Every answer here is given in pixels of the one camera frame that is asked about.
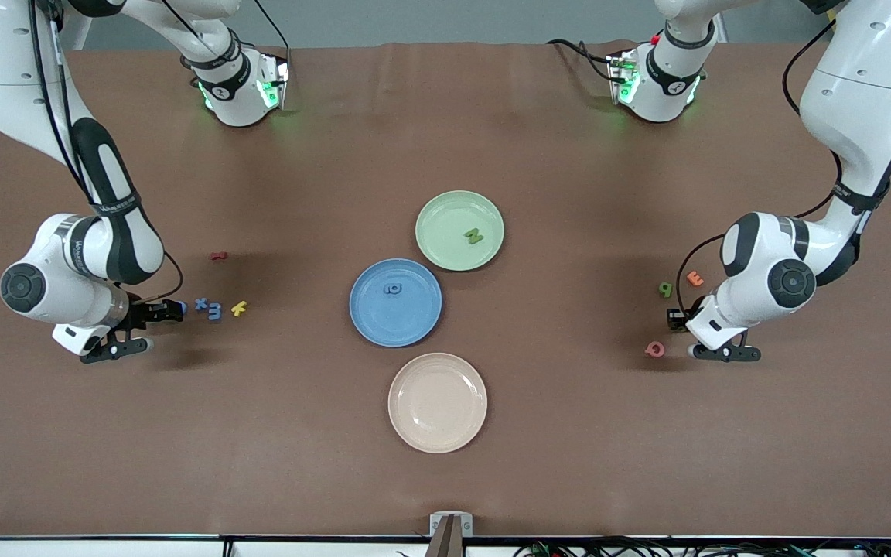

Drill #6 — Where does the brown table cover sheet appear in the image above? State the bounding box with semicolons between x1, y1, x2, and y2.
0;39;891;538

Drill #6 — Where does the blue plate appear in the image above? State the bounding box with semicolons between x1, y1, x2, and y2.
349;258;444;348

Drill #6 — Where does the green plate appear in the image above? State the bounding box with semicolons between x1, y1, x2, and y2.
415;190;506;272

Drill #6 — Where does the beige plate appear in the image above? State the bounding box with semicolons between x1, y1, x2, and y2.
387;352;489;454

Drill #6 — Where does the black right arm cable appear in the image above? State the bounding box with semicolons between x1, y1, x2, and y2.
28;0;185;306

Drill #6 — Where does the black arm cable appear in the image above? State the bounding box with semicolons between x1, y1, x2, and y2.
28;0;185;306
675;15;845;314

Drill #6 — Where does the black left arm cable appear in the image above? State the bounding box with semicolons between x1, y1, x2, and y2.
675;15;845;314

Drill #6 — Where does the black cable bundle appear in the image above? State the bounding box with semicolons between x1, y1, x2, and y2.
511;530;891;557

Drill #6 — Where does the white table frame rail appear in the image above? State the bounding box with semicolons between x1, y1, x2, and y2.
0;534;891;557

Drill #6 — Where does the black right base cable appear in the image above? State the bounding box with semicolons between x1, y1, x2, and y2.
251;0;292;53

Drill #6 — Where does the black base cable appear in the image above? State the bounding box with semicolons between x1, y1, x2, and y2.
546;37;616;82
251;0;292;53

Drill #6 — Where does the black left base cable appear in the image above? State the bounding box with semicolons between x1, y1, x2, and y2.
546;37;616;82

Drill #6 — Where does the grey metal bracket with post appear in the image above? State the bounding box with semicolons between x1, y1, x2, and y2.
426;511;474;557

